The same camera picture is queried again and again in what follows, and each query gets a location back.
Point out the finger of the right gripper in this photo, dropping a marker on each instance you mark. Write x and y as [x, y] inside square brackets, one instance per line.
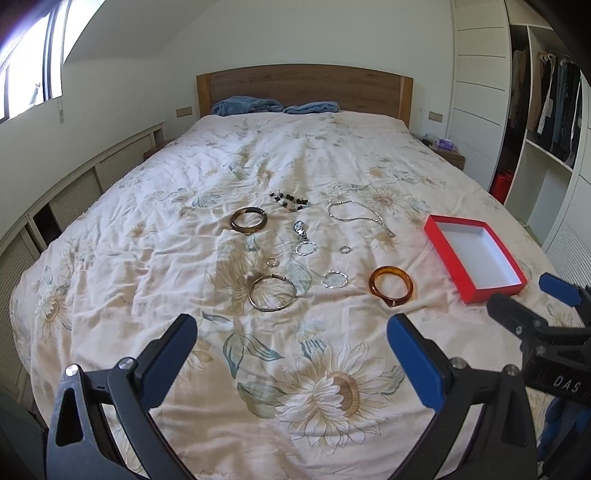
[525, 324]
[573, 295]

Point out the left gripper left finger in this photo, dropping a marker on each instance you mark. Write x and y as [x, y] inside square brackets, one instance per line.
[80, 443]

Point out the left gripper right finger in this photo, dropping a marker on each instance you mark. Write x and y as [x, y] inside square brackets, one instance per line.
[503, 442]

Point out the amber bangle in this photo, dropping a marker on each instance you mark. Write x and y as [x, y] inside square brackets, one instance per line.
[391, 271]

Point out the silver twisted ring bangle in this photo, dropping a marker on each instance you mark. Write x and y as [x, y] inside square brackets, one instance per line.
[335, 280]

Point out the large silver hoop bangle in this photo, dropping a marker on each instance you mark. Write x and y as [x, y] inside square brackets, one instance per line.
[264, 302]

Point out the dark tiger-eye bangle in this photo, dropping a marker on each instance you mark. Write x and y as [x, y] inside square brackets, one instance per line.
[248, 229]

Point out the red jewelry box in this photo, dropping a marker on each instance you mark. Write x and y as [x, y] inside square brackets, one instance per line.
[476, 259]

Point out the blue gloved hand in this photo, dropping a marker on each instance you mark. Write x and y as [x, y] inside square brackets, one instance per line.
[564, 446]

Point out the red bag in wardrobe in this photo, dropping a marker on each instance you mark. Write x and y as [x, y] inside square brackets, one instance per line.
[501, 185]

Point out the wooden nightstand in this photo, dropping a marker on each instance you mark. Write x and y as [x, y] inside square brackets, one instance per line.
[453, 157]

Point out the purple item on nightstand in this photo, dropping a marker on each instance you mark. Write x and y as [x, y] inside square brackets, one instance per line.
[446, 144]

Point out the white wardrobe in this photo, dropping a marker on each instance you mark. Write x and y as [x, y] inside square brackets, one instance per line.
[549, 199]

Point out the white low cabinet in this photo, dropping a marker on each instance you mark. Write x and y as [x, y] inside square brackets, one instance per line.
[23, 243]

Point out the hanging clothes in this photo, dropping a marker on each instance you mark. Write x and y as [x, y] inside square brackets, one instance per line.
[557, 117]

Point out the floral beige bed quilt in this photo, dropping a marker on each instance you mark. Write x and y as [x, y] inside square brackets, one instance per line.
[265, 228]

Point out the wooden headboard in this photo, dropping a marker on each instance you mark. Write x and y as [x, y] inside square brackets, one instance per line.
[353, 88]

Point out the blue pillow right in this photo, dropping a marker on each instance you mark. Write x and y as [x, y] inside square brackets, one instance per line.
[316, 107]

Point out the blue pillow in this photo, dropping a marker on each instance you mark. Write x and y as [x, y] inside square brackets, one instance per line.
[316, 107]
[238, 105]

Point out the blue pillow left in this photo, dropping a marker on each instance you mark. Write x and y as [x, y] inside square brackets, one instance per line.
[238, 105]

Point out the window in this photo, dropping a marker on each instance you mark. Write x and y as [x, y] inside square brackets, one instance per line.
[32, 61]

